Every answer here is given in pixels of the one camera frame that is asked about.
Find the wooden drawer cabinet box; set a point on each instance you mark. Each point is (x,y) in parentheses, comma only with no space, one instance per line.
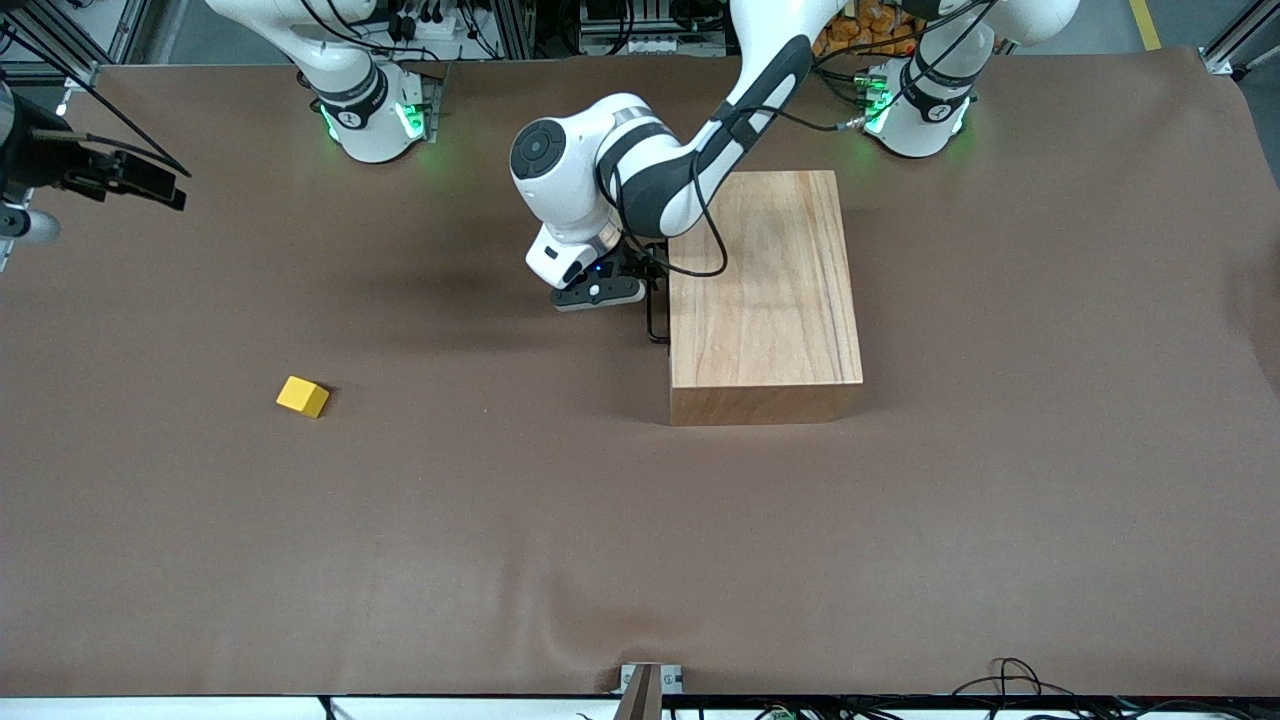
(770,300)

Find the aluminium frame profile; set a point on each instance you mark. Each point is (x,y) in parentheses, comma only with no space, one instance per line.
(1240,40)
(60,45)

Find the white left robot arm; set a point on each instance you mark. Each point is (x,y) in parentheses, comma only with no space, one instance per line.
(570,160)

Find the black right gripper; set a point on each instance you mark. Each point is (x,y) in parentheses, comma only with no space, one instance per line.
(40,152)

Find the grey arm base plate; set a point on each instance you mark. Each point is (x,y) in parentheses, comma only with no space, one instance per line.
(432,100)

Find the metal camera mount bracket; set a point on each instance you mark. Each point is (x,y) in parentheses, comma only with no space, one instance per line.
(650,690)

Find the brown table cover mat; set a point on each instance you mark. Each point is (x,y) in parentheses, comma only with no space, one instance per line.
(500,520)

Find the yellow wooden block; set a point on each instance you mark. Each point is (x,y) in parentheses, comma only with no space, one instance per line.
(302,396)

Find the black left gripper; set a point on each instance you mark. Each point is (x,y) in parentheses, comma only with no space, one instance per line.
(636,264)

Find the orange bagged items pile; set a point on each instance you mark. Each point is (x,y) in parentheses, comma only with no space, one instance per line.
(860,20)

